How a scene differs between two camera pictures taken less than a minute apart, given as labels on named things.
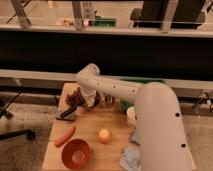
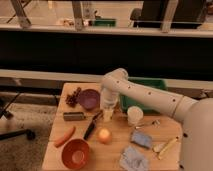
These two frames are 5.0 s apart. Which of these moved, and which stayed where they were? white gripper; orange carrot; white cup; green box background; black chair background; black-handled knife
Moved: black-handled knife; white gripper
Stayed: white cup; orange carrot; black chair background; green box background
